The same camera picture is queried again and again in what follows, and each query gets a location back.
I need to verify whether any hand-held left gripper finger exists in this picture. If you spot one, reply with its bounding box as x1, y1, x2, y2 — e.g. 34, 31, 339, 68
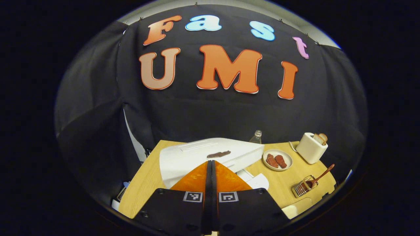
133, 160, 213, 236
212, 160, 291, 236

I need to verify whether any white rice cooker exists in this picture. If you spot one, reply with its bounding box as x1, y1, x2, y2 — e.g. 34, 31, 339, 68
159, 138, 265, 190

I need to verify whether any wire chopstick holder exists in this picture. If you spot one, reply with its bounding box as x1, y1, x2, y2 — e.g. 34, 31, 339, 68
291, 175, 319, 198

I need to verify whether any brown wooden spoon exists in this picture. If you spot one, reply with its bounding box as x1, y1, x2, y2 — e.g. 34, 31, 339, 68
304, 164, 335, 192

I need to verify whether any clear plastic water bottle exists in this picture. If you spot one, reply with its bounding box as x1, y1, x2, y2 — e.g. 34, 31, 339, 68
249, 130, 263, 145

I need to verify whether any white round plate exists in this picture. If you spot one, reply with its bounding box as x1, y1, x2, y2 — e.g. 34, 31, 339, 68
262, 149, 293, 172

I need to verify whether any white toaster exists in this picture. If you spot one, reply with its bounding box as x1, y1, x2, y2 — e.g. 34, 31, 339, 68
296, 132, 328, 165

